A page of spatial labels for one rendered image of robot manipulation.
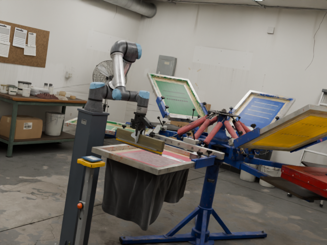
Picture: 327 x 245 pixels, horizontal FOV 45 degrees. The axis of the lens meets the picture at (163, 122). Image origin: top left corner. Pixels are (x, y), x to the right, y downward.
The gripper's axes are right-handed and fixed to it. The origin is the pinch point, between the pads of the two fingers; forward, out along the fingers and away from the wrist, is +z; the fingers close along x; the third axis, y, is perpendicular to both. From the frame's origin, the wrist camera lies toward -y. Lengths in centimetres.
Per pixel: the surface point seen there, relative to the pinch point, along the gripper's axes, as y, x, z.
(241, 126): -23, -125, -13
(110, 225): 74, -78, 110
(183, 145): 2, -67, 7
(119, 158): 2.9, 14.8, 12.0
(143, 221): -19, 6, 51
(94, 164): 5.4, 36.2, 14.5
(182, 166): -29.3, -15.7, 11.7
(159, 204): -21.5, -7.3, 40.5
